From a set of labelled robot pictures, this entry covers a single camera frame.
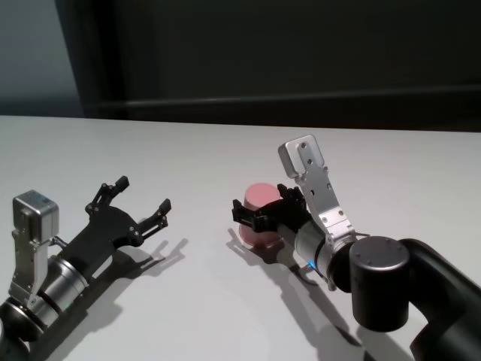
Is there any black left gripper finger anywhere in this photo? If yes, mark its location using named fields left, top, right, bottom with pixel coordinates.
left=85, top=175, right=131, bottom=214
left=132, top=198, right=173, bottom=239

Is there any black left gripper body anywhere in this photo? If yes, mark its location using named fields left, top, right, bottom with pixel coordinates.
left=59, top=205, right=145, bottom=278

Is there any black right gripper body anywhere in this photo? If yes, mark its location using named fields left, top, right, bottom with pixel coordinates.
left=254, top=198, right=313, bottom=241

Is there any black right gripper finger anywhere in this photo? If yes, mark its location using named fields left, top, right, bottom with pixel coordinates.
left=277, top=183, right=307, bottom=212
left=231, top=199, right=265, bottom=232

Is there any pink plastic cup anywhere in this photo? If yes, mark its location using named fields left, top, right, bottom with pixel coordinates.
left=239, top=182, right=287, bottom=250

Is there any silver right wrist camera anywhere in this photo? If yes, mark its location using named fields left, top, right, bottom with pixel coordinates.
left=277, top=134, right=356, bottom=250

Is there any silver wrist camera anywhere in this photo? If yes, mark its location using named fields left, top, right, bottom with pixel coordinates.
left=8, top=191, right=62, bottom=310
left=277, top=134, right=356, bottom=250

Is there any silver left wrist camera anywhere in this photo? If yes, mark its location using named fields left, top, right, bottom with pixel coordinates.
left=8, top=191, right=62, bottom=310

